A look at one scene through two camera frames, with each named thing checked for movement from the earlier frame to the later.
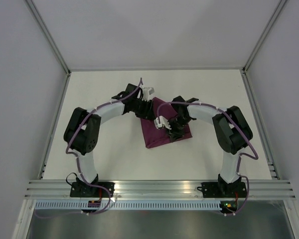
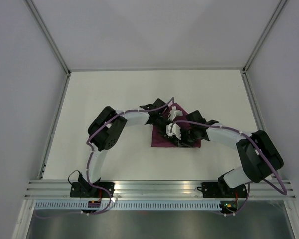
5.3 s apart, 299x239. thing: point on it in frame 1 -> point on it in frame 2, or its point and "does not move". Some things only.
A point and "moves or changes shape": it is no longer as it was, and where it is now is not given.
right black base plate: [219, 189] does not move
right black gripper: [174, 134] -> [183, 142]
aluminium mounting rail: [60, 189] does not move
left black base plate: [83, 189] does not move
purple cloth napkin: [154, 137] moves or changes shape
